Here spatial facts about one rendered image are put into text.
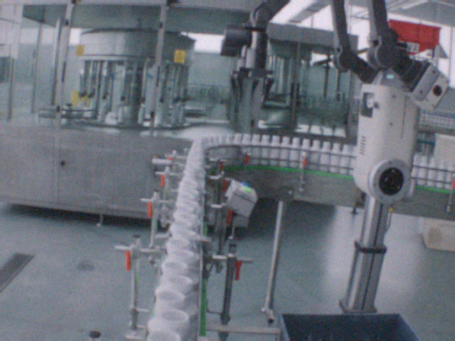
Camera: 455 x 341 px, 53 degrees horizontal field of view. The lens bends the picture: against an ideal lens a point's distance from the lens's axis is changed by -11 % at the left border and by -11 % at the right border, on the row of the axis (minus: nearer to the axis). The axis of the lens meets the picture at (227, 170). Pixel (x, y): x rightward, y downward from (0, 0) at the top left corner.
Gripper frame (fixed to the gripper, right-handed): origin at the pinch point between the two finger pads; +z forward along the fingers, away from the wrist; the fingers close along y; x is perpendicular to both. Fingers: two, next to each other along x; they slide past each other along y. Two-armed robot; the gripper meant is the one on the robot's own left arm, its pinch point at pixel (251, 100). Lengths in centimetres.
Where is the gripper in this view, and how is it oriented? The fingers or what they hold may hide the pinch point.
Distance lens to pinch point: 142.7
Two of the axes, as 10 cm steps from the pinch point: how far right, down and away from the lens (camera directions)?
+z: -1.1, 9.8, 1.8
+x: -0.2, -1.8, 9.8
